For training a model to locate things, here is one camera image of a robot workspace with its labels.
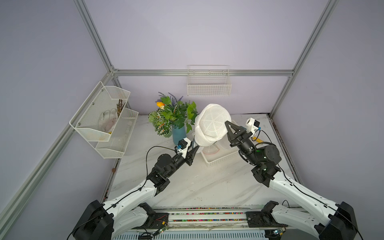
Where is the aluminium frame rail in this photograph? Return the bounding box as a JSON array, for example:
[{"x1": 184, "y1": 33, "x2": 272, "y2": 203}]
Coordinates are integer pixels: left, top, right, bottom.
[{"x1": 113, "y1": 70, "x2": 294, "y2": 77}]

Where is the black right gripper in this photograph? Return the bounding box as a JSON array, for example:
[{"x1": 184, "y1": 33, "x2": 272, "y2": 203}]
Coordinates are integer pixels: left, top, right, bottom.
[{"x1": 226, "y1": 121, "x2": 261, "y2": 166}]

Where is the white mesh laundry bag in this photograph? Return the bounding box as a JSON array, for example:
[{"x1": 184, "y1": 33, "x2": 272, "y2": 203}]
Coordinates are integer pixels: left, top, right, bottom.
[{"x1": 194, "y1": 104, "x2": 232, "y2": 147}]

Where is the blue yellow garden fork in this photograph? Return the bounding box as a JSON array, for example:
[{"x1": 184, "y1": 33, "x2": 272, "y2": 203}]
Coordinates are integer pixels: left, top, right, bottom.
[{"x1": 251, "y1": 137, "x2": 263, "y2": 143}]

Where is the white mesh upper wall shelf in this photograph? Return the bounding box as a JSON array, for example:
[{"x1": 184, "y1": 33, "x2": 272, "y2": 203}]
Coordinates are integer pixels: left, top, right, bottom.
[{"x1": 69, "y1": 82, "x2": 130, "y2": 142}]

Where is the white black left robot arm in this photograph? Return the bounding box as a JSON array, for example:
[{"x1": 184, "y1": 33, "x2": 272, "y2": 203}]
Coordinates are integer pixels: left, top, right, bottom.
[{"x1": 70, "y1": 145, "x2": 199, "y2": 240}]

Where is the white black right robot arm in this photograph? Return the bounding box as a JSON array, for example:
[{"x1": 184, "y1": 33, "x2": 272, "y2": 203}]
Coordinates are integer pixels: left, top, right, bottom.
[{"x1": 225, "y1": 121, "x2": 361, "y2": 240}]

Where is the white mesh wall shelf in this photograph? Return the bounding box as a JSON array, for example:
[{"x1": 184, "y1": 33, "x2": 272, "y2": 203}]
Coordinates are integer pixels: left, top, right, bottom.
[
  {"x1": 96, "y1": 108, "x2": 139, "y2": 159},
  {"x1": 69, "y1": 82, "x2": 130, "y2": 142}
]

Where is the white mesh lower wall shelf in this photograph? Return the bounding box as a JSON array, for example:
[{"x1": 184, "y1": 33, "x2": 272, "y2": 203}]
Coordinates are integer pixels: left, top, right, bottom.
[{"x1": 96, "y1": 108, "x2": 139, "y2": 159}]

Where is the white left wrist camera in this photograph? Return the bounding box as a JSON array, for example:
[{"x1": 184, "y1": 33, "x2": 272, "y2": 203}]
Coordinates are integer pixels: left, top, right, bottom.
[{"x1": 175, "y1": 138, "x2": 192, "y2": 160}]

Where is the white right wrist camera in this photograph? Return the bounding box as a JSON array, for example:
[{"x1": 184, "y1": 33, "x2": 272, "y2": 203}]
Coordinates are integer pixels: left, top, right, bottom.
[{"x1": 246, "y1": 118, "x2": 261, "y2": 135}]

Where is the teal vase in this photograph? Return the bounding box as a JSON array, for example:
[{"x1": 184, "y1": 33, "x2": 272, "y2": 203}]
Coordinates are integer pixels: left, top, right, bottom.
[{"x1": 172, "y1": 126, "x2": 187, "y2": 146}]

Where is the cream perforated plastic basket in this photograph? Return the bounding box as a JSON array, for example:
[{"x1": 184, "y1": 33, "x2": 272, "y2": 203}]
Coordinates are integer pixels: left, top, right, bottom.
[{"x1": 201, "y1": 134, "x2": 238, "y2": 167}]

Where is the pink rimmed mesh laundry bag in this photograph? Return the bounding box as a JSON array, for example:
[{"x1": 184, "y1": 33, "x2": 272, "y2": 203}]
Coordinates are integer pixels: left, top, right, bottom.
[{"x1": 202, "y1": 144, "x2": 220, "y2": 155}]

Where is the white wire wall basket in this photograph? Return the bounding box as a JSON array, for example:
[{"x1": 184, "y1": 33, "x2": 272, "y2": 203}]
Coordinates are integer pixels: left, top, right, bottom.
[{"x1": 187, "y1": 65, "x2": 232, "y2": 97}]

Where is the green artificial plant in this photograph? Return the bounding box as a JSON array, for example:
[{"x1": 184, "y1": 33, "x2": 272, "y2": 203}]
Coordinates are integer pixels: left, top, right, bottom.
[{"x1": 149, "y1": 93, "x2": 198, "y2": 138}]

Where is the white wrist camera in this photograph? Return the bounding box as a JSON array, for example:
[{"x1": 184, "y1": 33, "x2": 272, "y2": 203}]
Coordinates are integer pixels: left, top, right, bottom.
[
  {"x1": 246, "y1": 118, "x2": 261, "y2": 135},
  {"x1": 175, "y1": 138, "x2": 192, "y2": 160}
]

